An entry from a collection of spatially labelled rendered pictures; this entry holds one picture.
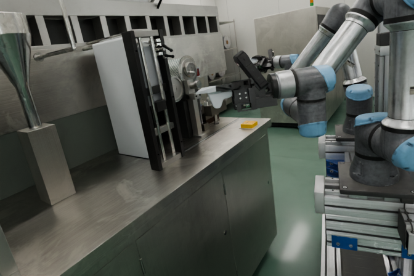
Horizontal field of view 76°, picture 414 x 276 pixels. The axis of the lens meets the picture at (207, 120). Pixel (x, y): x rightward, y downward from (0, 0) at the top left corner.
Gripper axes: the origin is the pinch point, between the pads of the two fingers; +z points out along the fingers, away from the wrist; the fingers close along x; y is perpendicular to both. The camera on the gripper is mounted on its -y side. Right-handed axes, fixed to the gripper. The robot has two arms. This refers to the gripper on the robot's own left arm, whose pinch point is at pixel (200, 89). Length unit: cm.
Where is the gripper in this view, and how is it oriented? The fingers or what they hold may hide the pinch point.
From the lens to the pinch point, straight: 72.5
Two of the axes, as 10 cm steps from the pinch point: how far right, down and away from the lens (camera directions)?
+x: -0.2, -1.2, 9.9
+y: 1.5, 9.8, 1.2
